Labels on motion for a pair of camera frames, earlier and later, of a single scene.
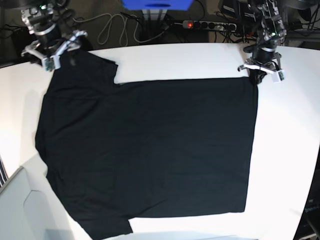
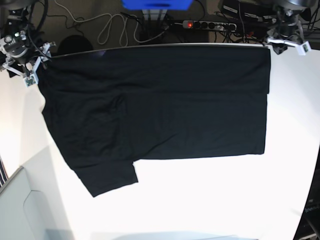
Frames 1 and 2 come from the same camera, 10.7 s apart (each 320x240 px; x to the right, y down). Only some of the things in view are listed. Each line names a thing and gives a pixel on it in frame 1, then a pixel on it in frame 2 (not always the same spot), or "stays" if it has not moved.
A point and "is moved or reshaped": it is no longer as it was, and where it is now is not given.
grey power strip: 222,26 stays
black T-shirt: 161,148 is moved or reshaped
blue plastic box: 156,5 stays
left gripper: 50,42 -> 21,55
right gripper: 262,59 -> 288,33
